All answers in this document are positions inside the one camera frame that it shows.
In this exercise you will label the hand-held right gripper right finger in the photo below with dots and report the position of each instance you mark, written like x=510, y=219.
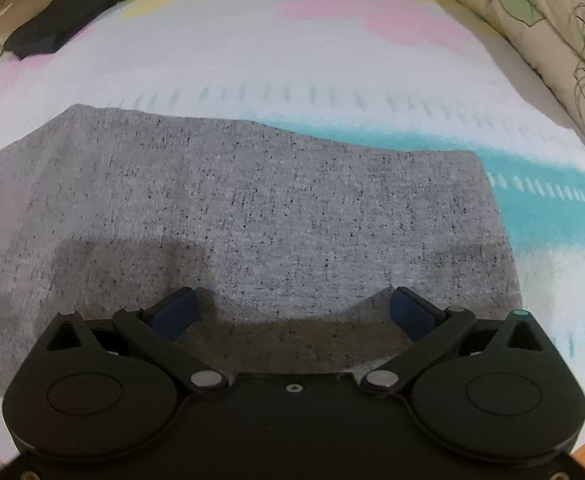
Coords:
x=410, y=312

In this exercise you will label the black folded cloth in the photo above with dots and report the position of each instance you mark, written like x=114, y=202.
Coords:
x=57, y=25

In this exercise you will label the grey pants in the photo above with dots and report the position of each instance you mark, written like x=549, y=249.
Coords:
x=272, y=210

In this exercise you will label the floral bed sheet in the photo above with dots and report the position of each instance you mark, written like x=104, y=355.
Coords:
x=322, y=60

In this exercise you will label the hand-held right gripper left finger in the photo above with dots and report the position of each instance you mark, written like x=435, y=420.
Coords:
x=175, y=312

